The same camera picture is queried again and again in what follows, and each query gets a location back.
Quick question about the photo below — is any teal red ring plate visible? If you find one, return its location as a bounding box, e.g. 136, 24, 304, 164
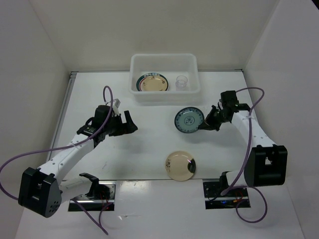
136, 73, 169, 92

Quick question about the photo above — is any beige flower pattern plate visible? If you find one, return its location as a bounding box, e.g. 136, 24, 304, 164
139, 76, 168, 91

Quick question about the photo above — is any white plastic bin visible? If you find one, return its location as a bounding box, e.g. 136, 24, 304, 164
129, 53, 201, 106

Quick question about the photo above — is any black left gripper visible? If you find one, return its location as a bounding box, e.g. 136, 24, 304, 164
104, 111, 138, 136

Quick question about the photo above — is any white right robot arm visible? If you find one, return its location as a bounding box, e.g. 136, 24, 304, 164
198, 90, 288, 196

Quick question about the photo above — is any blue patterned small plate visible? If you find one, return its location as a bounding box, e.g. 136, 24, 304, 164
174, 107, 204, 133

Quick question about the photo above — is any beige plate with calligraphy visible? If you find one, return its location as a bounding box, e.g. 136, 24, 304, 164
164, 151, 196, 182

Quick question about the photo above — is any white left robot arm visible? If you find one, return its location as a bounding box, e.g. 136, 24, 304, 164
18, 99, 138, 218

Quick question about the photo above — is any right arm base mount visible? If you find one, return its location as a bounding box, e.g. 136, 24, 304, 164
202, 179, 251, 210

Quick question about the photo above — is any clear glass cup in bin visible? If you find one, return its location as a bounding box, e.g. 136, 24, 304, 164
175, 75, 188, 91

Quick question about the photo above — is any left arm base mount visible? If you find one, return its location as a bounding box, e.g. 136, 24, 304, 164
63, 180, 117, 212

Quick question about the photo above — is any aluminium table edge rail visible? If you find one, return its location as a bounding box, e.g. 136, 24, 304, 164
49, 71, 78, 148

